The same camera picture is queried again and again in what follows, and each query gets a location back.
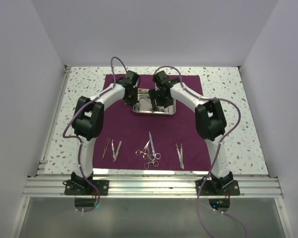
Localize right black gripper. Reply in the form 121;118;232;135
149;87;174;111

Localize steel instrument tray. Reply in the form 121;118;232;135
132;88;176;115

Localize purple cloth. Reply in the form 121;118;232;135
91;73;213;172

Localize steel forceps tweezers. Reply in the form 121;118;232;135
102;138;110;159

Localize steel hemostat forceps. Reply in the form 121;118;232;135
144;146;158;169
135;140;150;159

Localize steel surgical scissors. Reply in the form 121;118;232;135
149;132;161;160

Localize curved tip steel tweezers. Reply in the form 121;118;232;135
111;140;122;162

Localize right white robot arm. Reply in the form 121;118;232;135
150;71;233;195

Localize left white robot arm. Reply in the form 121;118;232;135
70;71;140;195

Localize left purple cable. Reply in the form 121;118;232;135
62;56;127;213

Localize purple cable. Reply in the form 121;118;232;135
62;56;127;213
152;65;248;238

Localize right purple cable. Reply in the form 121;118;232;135
152;65;248;238

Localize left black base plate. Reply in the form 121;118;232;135
62;173;109;196

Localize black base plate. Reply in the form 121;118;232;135
195;172;241;196
62;173;109;196

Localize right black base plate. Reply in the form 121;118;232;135
195;172;241;196

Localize aluminium frame rail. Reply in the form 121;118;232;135
11;66;294;238

